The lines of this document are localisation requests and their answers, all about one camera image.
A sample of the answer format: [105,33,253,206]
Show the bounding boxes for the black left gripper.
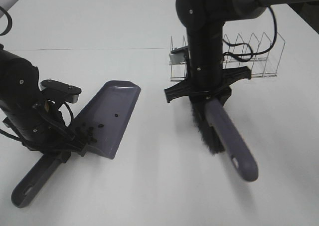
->
[21,103,88,163]

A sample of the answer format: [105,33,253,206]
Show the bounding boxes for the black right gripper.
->
[164,66,251,121]

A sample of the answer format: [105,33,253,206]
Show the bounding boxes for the pile of coffee beans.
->
[72,115,112,144]

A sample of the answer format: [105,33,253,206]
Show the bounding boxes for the grey hand brush black bristles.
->
[195,98,259,182]

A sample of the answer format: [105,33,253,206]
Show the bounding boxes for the grey plastic dustpan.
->
[11,80,141,208]

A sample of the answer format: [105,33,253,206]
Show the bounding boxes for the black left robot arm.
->
[0,47,87,156]

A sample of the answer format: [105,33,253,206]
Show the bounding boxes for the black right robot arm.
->
[164,0,317,121]

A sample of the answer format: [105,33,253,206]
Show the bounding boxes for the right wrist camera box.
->
[169,46,189,65]

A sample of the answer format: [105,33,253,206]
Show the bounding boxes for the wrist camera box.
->
[169,46,189,65]
[40,79,82,103]

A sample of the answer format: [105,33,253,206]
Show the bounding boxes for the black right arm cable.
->
[221,6,279,63]

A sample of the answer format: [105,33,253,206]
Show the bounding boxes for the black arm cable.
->
[0,6,75,139]
[221,6,279,63]

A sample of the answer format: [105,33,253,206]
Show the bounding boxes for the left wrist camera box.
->
[40,79,82,103]

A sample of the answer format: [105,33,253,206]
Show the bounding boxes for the metal wire rack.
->
[169,32,286,82]

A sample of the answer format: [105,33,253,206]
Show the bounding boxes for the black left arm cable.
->
[0,6,75,139]

